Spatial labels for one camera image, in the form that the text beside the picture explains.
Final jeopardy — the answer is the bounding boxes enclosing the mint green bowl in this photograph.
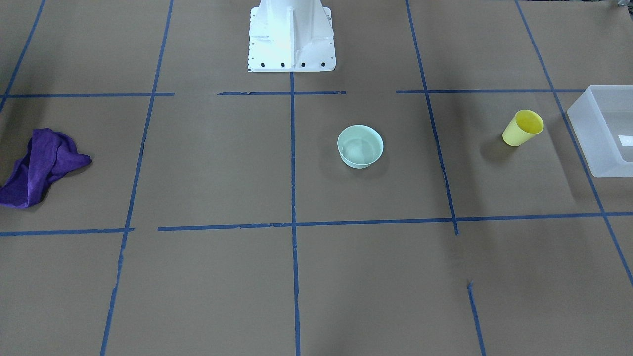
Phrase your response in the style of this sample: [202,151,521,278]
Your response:
[337,125,384,169]

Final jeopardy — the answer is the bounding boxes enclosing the yellow plastic cup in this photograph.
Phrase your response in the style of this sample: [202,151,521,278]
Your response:
[502,110,544,147]

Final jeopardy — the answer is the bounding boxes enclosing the purple microfiber cloth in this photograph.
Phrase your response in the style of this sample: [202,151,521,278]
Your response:
[0,128,92,208]

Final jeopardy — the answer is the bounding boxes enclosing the translucent white plastic bin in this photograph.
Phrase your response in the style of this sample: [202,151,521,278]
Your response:
[567,84,633,178]

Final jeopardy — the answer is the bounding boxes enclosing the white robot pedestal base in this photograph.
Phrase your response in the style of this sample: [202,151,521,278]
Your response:
[247,0,337,73]

